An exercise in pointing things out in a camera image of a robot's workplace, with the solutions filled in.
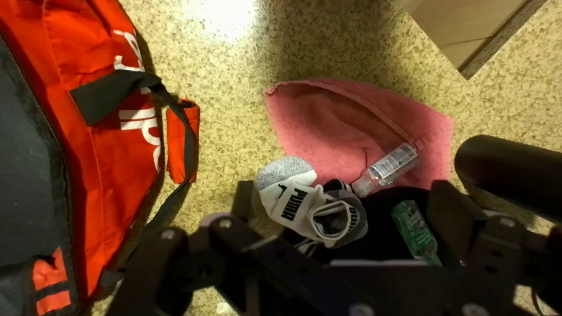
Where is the red duffel bag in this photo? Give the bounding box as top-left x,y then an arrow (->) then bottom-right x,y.
0,0 -> 202,316

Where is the pink knit cloth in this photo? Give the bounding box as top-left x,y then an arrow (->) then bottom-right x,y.
263,77 -> 456,191

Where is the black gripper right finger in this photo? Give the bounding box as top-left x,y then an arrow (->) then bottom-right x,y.
427,179 -> 562,316

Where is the clear sanitizer bottle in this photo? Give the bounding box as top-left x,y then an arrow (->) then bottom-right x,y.
349,142 -> 421,200

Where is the white puma sock pair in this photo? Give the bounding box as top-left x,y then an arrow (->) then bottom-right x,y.
254,154 -> 370,251

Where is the green sanitizer bottle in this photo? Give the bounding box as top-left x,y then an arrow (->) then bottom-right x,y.
390,198 -> 442,267

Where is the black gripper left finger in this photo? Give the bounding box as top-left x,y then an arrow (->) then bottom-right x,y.
107,179 -> 353,316

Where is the black tumbler bottle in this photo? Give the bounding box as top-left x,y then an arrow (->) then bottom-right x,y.
453,133 -> 562,223

